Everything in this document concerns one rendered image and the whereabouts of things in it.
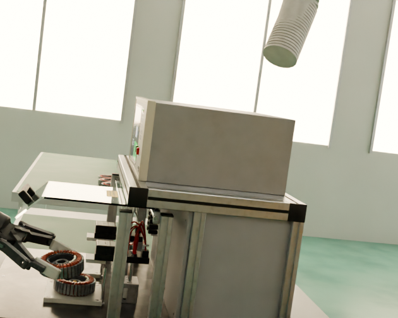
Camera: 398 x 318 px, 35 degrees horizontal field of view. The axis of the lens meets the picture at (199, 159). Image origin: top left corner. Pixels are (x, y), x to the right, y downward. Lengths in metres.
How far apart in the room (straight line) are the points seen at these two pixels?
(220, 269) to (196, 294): 0.08
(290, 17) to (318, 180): 4.13
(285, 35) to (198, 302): 1.58
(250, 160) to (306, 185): 5.24
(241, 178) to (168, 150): 0.20
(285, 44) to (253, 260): 1.45
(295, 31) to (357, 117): 4.15
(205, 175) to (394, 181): 5.71
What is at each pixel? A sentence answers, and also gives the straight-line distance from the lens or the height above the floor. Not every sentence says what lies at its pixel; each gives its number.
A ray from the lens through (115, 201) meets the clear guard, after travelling 1.58.
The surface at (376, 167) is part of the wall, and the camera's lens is 7.15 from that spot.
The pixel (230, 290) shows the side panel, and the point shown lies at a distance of 1.62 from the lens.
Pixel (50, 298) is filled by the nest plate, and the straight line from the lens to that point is 1.73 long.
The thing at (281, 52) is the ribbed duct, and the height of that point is 1.58.
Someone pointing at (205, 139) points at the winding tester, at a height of 1.24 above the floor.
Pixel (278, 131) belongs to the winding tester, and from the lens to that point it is 1.67.
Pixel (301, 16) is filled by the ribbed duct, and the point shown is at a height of 1.76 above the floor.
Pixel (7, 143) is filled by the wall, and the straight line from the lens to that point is 6.51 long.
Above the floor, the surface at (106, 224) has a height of 0.92.
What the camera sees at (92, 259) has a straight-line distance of 1.74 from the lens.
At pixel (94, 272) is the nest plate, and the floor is 0.78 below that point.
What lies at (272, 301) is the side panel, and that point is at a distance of 1.65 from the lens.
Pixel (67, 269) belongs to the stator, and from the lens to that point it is 1.61.
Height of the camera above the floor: 1.35
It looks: 6 degrees down
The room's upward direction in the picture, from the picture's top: 7 degrees clockwise
